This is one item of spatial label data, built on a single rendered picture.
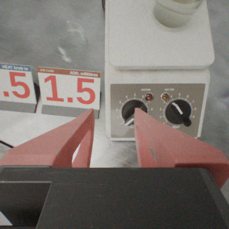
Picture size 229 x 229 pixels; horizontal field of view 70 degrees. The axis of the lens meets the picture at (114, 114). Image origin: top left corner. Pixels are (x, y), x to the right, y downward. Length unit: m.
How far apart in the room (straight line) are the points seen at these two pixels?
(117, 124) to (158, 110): 0.06
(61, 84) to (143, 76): 0.12
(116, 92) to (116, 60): 0.04
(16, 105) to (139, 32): 0.21
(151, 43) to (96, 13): 0.17
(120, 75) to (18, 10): 0.25
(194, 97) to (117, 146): 0.13
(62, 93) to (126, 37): 0.12
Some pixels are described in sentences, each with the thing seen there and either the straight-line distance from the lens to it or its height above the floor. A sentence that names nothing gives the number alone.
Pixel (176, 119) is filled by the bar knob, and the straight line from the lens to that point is 0.22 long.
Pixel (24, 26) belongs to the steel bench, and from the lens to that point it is 0.37.
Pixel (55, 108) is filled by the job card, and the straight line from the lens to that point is 0.27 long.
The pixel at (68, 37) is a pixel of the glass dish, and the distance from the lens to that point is 0.32.
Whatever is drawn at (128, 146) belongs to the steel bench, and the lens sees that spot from 0.25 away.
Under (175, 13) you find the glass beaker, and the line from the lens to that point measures 0.20.
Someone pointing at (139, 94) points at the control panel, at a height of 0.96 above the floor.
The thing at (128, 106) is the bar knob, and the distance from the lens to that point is 0.20.
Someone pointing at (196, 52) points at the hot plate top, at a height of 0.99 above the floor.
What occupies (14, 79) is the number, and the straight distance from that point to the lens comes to 0.29.
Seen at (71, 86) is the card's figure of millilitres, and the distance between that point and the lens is 0.25.
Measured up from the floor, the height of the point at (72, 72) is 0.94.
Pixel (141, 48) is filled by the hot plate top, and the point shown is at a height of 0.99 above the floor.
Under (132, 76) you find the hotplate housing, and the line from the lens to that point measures 0.20.
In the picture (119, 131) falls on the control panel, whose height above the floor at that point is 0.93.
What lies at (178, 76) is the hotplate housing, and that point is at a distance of 0.22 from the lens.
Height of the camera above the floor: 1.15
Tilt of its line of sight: 78 degrees down
